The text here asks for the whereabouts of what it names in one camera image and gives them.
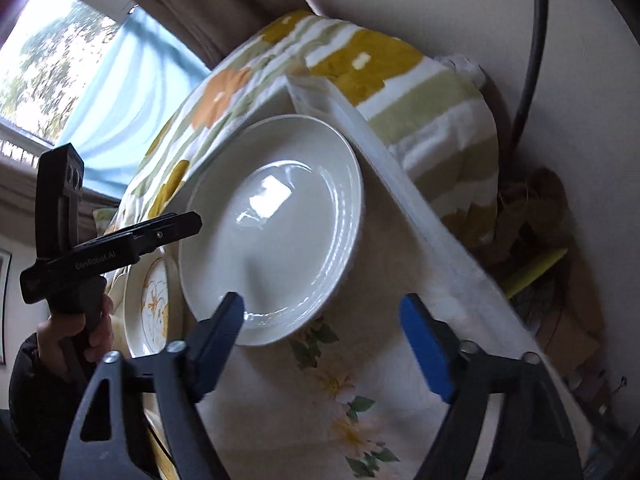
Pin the yellow green floral blanket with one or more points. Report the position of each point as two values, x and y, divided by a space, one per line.
430 100

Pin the floral cream tablecloth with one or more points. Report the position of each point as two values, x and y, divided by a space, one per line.
400 270

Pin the light blue curtain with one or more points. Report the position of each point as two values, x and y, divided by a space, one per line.
130 85

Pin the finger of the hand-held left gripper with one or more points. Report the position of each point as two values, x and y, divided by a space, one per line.
152 247
170 225

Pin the large white plate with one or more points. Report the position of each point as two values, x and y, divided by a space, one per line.
280 240

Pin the brown paper bag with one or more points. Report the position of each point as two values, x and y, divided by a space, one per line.
540 210

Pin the person's left hand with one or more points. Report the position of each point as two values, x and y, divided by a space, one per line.
102 330

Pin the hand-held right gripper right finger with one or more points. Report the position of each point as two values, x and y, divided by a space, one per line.
422 345

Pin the white plate with yellow flowers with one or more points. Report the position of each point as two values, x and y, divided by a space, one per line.
150 305

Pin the yellow-green flat strip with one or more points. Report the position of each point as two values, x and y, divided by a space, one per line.
535 272

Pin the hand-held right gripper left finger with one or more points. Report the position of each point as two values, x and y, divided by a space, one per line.
226 327

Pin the window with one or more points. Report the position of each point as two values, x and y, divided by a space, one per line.
40 50

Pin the person's left forearm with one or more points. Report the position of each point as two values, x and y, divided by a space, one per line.
35 410

